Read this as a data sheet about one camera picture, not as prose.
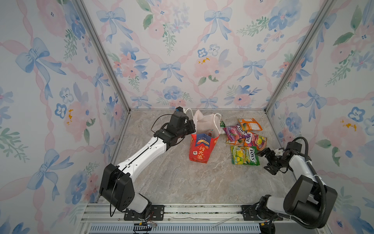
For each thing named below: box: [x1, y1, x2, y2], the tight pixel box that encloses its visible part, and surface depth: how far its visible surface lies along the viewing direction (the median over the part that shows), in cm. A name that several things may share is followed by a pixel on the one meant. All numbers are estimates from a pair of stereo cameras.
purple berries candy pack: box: [223, 125, 251, 142], surface depth 102 cm
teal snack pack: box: [196, 133, 212, 144], surface depth 78 cm
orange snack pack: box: [237, 117, 263, 132], surface depth 108 cm
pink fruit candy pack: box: [243, 131, 267, 152], surface depth 101 cm
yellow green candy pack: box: [230, 145, 261, 166], surface depth 94 cm
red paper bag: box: [185, 107, 222, 164], surface depth 84 cm
